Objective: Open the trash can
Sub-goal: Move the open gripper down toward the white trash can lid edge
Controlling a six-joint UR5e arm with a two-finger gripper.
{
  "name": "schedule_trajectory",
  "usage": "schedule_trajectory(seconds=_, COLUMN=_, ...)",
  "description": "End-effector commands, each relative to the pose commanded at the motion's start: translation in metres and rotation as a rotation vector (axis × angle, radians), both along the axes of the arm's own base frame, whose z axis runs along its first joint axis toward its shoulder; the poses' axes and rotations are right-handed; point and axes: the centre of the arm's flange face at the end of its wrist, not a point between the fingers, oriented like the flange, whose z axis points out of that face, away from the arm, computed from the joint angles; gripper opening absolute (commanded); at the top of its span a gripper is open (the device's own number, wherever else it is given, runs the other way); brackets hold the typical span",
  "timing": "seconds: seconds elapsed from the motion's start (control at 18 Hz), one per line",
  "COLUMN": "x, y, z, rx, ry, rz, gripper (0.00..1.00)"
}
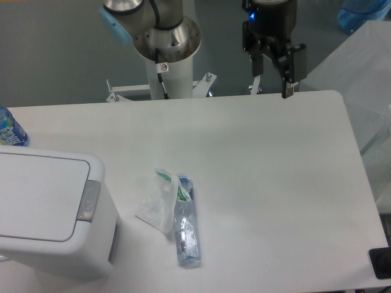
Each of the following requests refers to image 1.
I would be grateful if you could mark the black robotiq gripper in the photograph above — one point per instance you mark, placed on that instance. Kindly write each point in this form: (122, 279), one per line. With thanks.
(274, 21)

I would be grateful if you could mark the white push-button trash can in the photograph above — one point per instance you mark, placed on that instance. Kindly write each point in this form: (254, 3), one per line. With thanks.
(57, 214)

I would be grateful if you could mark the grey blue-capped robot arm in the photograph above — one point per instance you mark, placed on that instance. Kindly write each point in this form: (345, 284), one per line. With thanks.
(168, 40)

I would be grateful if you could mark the white cloth-covered side table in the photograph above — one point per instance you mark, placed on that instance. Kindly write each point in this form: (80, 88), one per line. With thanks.
(359, 69)

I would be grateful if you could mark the blue shoe cover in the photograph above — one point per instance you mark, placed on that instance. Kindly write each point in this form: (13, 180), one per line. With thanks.
(354, 14)

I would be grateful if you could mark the clear plastic bag green print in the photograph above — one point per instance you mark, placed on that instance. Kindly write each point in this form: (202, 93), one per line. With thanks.
(164, 191)

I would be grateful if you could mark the clear crushed plastic bottle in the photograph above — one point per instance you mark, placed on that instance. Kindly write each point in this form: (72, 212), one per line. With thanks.
(186, 224)

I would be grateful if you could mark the black device at table edge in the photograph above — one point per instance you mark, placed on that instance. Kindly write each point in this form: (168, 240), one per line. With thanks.
(380, 260)

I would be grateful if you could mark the blue-label water bottle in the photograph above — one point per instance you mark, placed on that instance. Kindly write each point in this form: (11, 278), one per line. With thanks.
(12, 134)

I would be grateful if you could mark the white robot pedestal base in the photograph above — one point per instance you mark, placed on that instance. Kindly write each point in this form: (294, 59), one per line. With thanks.
(166, 80)

